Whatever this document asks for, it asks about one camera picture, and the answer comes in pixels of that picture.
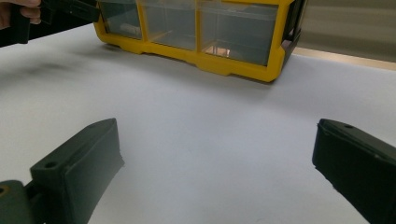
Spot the group of clear drawers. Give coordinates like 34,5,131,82
99,0,279,67

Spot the white table cover sheet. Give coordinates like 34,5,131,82
0,22,396,224

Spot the wooden table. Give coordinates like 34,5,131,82
292,46,396,72

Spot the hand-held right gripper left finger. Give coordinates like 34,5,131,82
29,118,125,224

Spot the yellow and black organizer cabinet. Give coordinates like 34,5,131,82
92,0,307,83

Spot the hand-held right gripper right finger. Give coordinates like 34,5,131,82
312,118,396,224

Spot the clear plastic organizer drawer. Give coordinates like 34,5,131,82
99,0,144,41

